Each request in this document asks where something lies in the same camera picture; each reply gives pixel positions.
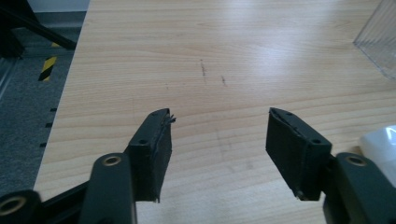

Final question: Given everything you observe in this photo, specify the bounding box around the clear ribbed plastic container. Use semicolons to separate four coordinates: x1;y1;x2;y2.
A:
352;0;396;80

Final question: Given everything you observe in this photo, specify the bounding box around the white plastic object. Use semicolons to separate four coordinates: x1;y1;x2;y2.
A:
359;124;396;187

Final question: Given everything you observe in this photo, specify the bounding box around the yellow black striped floor tape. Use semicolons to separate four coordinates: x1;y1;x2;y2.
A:
37;42;62;82

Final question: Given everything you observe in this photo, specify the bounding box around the black metal stand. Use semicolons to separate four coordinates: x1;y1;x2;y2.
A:
0;0;78;59

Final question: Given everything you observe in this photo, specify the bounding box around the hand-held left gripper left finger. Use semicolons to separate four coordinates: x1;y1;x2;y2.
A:
78;107;177;224

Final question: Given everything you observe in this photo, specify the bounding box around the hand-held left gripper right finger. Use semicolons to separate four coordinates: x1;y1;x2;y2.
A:
265;106;396;224

